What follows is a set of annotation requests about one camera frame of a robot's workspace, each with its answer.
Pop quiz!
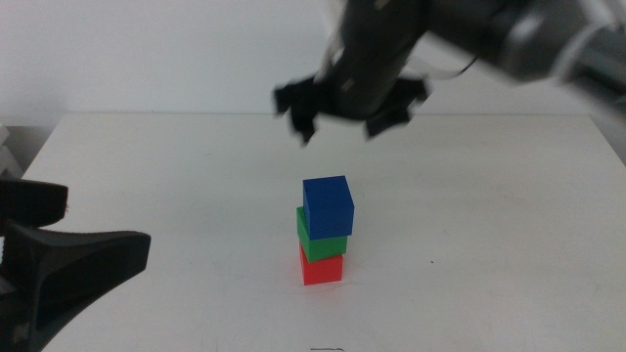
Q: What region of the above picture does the red cube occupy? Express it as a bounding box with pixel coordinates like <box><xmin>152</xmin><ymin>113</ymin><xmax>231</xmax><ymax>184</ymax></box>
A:
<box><xmin>298</xmin><ymin>242</ymin><xmax>344</xmax><ymax>286</ymax></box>

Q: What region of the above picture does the blue cube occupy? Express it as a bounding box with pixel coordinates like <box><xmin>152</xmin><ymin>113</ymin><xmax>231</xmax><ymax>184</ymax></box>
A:
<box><xmin>302</xmin><ymin>175</ymin><xmax>355</xmax><ymax>242</ymax></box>

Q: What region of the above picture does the green cube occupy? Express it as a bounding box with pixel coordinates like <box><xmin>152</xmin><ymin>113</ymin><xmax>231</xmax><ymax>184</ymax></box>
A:
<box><xmin>295</xmin><ymin>205</ymin><xmax>349</xmax><ymax>264</ymax></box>

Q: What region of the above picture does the thin black cable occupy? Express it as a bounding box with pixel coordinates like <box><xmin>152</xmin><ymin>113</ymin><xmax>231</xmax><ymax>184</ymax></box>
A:
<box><xmin>429</xmin><ymin>53</ymin><xmax>481</xmax><ymax>80</ymax></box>

